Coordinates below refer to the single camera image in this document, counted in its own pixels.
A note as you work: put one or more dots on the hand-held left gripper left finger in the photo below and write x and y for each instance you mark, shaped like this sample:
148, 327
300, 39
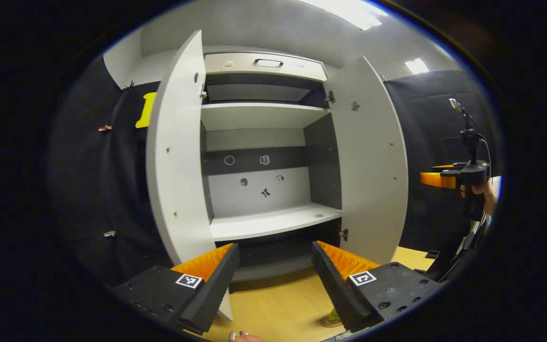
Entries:
216, 285

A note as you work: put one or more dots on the black clip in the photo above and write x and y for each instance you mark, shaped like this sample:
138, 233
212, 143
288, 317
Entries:
128, 86

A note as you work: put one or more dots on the red clip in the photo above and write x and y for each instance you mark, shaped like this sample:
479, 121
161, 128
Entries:
105, 128

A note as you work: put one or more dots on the white cabinet shelf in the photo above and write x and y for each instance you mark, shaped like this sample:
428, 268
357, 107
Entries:
259, 116

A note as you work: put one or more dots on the white and grey cabinet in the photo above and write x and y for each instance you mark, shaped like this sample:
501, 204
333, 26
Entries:
321, 161

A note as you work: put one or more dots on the small ceiling light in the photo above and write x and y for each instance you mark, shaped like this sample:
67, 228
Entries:
416, 65

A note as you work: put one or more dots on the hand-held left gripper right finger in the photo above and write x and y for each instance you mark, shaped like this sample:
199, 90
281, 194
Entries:
333, 289

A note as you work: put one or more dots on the metal door hinge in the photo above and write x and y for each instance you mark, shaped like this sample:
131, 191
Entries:
329, 98
344, 233
203, 92

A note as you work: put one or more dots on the black backdrop cloth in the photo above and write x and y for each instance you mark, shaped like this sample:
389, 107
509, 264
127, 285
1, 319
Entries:
88, 190
435, 118

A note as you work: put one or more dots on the long ceiling light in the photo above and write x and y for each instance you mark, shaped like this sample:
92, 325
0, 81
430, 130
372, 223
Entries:
344, 12

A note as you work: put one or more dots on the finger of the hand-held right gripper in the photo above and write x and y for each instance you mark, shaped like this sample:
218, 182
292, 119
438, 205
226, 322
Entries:
451, 167
437, 180

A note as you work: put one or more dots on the round wooden coaster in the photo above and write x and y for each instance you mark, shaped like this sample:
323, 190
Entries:
328, 323

